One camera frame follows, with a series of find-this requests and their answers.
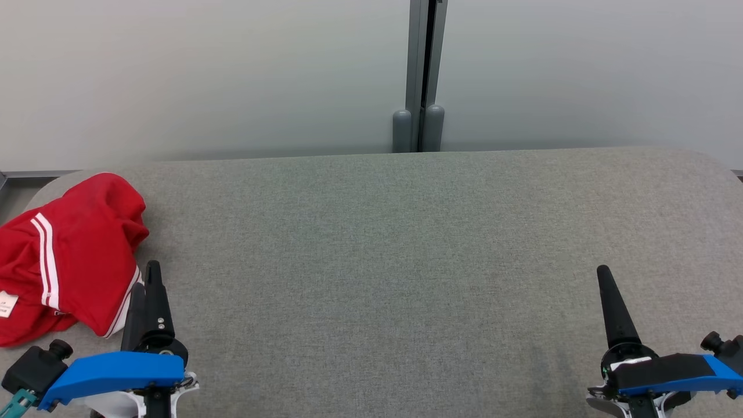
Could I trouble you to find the left camera cable teal connector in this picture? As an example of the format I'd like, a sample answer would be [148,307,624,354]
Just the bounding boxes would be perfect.
[0,388,27,418]

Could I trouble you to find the white partition panel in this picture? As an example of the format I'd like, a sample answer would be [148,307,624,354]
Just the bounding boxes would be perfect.
[437,0,743,178]
[0,0,414,188]

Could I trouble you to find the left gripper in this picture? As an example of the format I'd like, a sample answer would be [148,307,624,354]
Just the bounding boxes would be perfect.
[87,261,200,418]

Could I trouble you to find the red shirt with white sleeves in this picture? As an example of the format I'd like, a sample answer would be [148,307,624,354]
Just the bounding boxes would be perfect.
[0,172,150,348]

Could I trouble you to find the grey partition post with two feet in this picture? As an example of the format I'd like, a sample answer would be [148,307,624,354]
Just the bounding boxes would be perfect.
[392,0,449,153]

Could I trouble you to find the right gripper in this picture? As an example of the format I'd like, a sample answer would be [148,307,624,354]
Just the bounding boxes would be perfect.
[586,265,691,418]

